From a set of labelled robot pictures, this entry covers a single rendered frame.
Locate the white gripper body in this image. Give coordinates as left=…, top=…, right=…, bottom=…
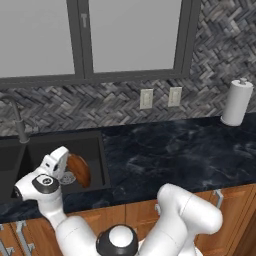
left=53, top=145, right=70, bottom=178

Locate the metal sink drain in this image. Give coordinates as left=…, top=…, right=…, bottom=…
left=59, top=171, right=77, bottom=185

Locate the brown wooden bowl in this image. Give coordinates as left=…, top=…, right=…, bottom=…
left=66, top=153, right=92, bottom=189

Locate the black sink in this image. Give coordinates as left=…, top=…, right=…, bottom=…
left=0, top=130, right=112, bottom=205

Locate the grey sink tap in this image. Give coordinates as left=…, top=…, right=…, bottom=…
left=0, top=95, right=31, bottom=145

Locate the wooden cupboard door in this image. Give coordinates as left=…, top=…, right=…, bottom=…
left=0, top=222, right=13, bottom=256
left=194, top=183, right=256, bottom=256
left=125, top=198, right=163, bottom=242
left=10, top=203, right=127, bottom=256

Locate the grey framed window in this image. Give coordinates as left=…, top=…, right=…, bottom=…
left=0, top=0, right=202, bottom=89

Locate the grey window latch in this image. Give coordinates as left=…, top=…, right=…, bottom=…
left=80, top=12, right=89, bottom=29

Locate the white paper towel roll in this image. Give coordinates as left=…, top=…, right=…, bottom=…
left=220, top=77, right=255, bottom=127

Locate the white wall outlet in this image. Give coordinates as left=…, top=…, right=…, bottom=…
left=139, top=87, right=155, bottom=111
left=167, top=86, right=183, bottom=108

